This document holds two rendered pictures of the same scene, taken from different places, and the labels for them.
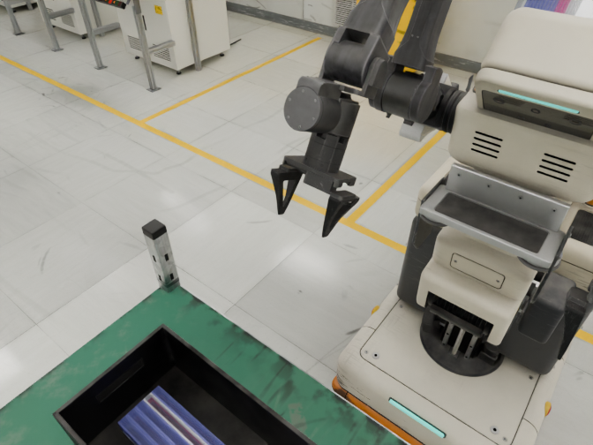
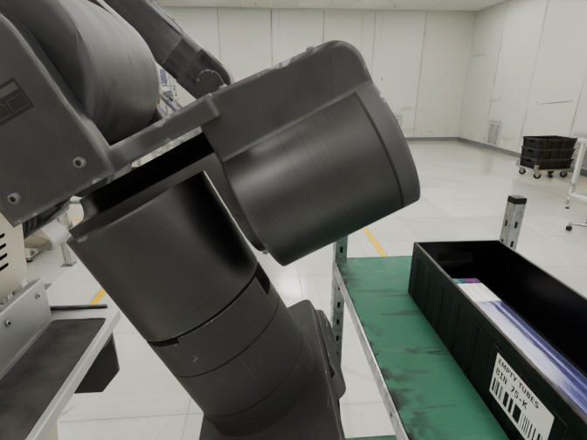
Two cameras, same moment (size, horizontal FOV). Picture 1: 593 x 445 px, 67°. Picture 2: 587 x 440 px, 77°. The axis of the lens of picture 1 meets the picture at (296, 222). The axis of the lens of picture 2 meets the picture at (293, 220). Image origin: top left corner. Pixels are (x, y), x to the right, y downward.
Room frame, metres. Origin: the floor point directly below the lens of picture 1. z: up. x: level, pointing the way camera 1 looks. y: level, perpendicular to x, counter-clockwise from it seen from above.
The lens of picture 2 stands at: (0.66, 0.08, 1.35)
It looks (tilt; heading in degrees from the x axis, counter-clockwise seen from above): 20 degrees down; 228
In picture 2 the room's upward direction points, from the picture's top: straight up
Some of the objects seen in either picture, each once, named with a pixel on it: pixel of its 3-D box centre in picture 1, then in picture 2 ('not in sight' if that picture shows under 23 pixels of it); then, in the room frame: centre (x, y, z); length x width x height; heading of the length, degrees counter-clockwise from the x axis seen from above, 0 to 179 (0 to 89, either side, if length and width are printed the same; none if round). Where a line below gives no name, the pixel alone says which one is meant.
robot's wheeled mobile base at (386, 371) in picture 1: (453, 358); not in sight; (0.90, -0.57, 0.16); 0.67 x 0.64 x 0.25; 142
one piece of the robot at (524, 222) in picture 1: (489, 230); (18, 403); (0.67, -0.39, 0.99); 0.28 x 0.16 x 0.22; 52
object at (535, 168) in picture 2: not in sight; (545, 156); (-6.15, -1.56, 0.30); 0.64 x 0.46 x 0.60; 145
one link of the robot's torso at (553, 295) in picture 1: (496, 305); not in sight; (0.73, -0.51, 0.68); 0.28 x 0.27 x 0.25; 52
